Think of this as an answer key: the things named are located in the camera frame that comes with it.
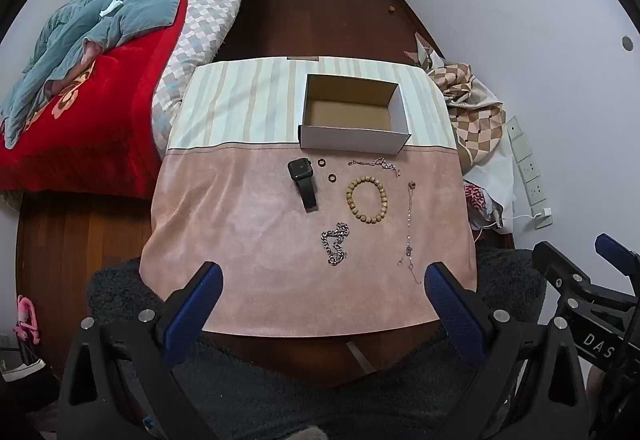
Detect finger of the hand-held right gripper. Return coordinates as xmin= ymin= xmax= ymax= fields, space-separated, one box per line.
xmin=532 ymin=241 xmax=638 ymax=321
xmin=595 ymin=234 xmax=640 ymax=291

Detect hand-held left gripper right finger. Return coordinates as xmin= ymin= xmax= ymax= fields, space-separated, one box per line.
xmin=424 ymin=262 xmax=591 ymax=440

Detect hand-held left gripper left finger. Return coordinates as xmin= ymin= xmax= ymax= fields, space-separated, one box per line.
xmin=57 ymin=261 xmax=224 ymax=440

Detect thin long necklace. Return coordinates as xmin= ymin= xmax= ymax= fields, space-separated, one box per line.
xmin=398 ymin=180 xmax=421 ymax=285

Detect thick silver chain bracelet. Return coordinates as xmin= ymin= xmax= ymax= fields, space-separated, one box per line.
xmin=321 ymin=222 xmax=350 ymax=266

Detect wooden bead bracelet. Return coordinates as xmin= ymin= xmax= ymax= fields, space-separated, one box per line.
xmin=346 ymin=176 xmax=389 ymax=224

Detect thin silver chain bracelet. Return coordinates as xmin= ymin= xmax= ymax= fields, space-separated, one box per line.
xmin=348 ymin=157 xmax=402 ymax=179

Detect black smart watch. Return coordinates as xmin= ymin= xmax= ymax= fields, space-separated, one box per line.
xmin=287 ymin=158 xmax=319 ymax=211

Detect white cardboard box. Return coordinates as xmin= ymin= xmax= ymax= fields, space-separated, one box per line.
xmin=299 ymin=74 xmax=412 ymax=155

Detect pink and striped tablecloth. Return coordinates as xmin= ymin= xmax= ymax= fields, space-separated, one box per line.
xmin=139 ymin=56 xmax=478 ymax=337

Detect white table leg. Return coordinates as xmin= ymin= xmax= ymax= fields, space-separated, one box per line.
xmin=345 ymin=340 xmax=373 ymax=373

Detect red and white bag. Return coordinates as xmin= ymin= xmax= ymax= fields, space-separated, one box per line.
xmin=464 ymin=182 xmax=503 ymax=226

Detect dark fuzzy pants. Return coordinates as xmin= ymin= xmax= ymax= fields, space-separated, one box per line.
xmin=87 ymin=247 xmax=546 ymax=440

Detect pink shoe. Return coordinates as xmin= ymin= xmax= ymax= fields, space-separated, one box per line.
xmin=14 ymin=296 xmax=38 ymax=346

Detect beige checkered cloth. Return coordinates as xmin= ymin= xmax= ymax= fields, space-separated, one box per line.
xmin=427 ymin=62 xmax=506 ymax=171

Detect bed with red cover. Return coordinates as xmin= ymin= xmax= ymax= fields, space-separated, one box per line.
xmin=0 ymin=0 xmax=216 ymax=196

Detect checkered bed sheet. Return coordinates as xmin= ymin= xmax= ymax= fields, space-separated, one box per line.
xmin=151 ymin=0 xmax=266 ymax=156

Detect white charger cable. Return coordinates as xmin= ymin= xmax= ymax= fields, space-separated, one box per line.
xmin=475 ymin=214 xmax=538 ymax=241

